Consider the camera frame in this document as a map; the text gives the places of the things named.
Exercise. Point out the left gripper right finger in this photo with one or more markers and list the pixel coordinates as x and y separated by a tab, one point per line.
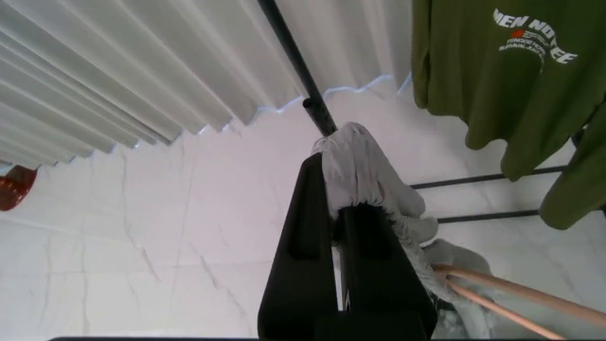
379	284

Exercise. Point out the black clothes rack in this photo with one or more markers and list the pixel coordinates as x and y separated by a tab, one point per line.
298	61

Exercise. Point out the pink clothes hanger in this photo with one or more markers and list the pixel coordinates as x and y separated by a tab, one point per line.
521	292

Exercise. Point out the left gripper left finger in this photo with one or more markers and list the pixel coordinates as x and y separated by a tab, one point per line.
298	274

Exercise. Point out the dark red round object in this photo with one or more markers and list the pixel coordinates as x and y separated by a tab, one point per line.
14	187

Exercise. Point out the white curtain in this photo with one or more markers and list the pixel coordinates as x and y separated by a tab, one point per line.
142	61

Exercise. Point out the green t-shirt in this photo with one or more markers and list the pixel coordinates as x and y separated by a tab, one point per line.
473	71

